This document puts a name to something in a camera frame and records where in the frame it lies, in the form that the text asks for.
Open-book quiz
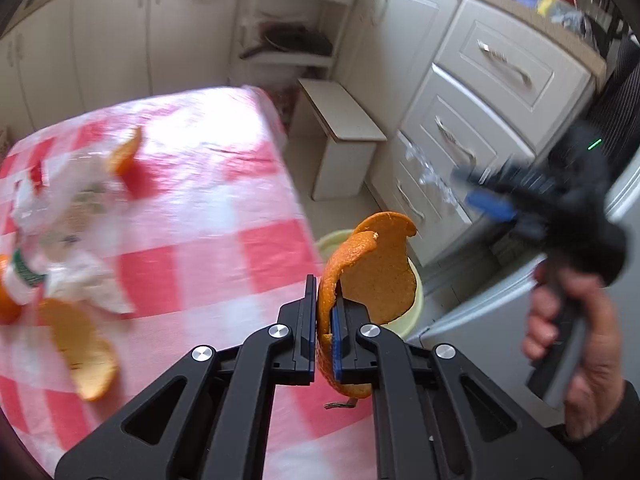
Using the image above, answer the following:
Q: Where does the white step stool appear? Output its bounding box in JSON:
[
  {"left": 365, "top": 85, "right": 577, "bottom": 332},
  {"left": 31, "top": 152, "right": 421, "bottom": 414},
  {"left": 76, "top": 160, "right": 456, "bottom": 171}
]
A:
[{"left": 290, "top": 78, "right": 388, "bottom": 202}]

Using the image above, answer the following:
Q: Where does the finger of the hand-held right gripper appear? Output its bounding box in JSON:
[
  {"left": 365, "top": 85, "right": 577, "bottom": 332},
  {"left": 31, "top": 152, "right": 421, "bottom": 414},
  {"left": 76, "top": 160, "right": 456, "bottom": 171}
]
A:
[
  {"left": 451, "top": 160, "right": 511, "bottom": 188},
  {"left": 464, "top": 187, "right": 546, "bottom": 241}
]

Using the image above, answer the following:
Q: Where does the clear plastic bag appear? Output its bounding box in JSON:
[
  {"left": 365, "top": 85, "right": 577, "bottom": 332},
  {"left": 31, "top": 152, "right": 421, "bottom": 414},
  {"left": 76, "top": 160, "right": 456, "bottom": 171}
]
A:
[{"left": 400, "top": 137, "right": 473, "bottom": 211}]

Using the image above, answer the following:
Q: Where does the dark frying pan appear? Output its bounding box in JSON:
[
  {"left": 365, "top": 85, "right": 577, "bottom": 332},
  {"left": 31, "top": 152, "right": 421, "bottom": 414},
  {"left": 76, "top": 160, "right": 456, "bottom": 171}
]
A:
[{"left": 240, "top": 25, "right": 333, "bottom": 58}]

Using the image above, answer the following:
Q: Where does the blue wrapped package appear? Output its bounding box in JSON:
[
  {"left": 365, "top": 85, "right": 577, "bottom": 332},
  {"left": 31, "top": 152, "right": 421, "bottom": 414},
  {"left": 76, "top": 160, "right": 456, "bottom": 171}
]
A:
[{"left": 505, "top": 0, "right": 586, "bottom": 31}]

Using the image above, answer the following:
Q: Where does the person's right forearm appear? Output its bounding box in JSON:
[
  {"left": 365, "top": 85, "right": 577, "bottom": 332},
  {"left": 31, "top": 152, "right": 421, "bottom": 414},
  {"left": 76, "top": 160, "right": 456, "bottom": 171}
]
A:
[{"left": 550, "top": 380, "right": 640, "bottom": 480}]

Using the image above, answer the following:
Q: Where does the orange peel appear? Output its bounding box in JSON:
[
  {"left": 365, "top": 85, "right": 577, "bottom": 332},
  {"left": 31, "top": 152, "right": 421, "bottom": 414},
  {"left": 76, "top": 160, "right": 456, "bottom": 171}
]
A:
[
  {"left": 317, "top": 211, "right": 418, "bottom": 398},
  {"left": 107, "top": 126, "right": 143, "bottom": 178},
  {"left": 39, "top": 297, "right": 120, "bottom": 402}
]

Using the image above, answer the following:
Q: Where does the pale yellow plastic basin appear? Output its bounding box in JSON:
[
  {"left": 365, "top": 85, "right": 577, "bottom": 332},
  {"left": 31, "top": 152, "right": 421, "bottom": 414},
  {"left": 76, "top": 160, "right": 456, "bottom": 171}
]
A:
[{"left": 316, "top": 229, "right": 425, "bottom": 336}]

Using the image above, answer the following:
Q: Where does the white plastic bag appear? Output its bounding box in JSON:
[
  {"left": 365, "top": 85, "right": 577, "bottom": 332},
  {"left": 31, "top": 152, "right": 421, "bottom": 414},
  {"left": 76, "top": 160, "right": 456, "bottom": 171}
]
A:
[
  {"left": 42, "top": 250, "right": 136, "bottom": 317},
  {"left": 10, "top": 152, "right": 118, "bottom": 241}
]

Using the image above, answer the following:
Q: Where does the person's right hand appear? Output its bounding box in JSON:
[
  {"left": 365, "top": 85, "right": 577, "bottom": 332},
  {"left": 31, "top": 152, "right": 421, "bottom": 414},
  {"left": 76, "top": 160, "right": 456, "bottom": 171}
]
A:
[{"left": 521, "top": 259, "right": 623, "bottom": 441}]

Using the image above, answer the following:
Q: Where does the white base cabinet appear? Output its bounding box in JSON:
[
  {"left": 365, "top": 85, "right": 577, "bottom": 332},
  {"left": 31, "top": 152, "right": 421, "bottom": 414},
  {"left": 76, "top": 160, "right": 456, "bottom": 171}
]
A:
[{"left": 0, "top": 0, "right": 241, "bottom": 131}]

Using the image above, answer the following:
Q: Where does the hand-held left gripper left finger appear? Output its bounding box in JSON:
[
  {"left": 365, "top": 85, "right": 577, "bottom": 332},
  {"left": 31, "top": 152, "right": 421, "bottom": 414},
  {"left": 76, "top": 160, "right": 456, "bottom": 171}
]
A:
[{"left": 54, "top": 274, "right": 321, "bottom": 480}]

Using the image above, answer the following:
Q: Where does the red white checkered tablecloth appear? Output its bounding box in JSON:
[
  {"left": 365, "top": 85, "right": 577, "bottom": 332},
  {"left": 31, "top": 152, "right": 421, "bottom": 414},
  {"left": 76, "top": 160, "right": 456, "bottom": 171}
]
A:
[{"left": 0, "top": 85, "right": 381, "bottom": 480}]

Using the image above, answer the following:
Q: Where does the white drawer cabinet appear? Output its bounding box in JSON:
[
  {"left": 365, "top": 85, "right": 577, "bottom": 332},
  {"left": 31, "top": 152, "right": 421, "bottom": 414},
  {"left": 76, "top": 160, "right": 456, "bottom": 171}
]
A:
[{"left": 365, "top": 0, "right": 608, "bottom": 266}]

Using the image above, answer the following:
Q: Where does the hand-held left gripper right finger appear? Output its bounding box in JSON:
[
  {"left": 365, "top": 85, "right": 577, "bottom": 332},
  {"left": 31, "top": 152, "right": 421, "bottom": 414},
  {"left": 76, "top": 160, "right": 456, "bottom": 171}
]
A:
[{"left": 330, "top": 296, "right": 583, "bottom": 480}]

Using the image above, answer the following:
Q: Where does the dark striped cloth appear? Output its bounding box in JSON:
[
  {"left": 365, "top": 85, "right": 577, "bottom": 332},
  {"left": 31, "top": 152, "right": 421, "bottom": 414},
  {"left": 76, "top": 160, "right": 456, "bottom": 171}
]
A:
[{"left": 590, "top": 35, "right": 640, "bottom": 161}]

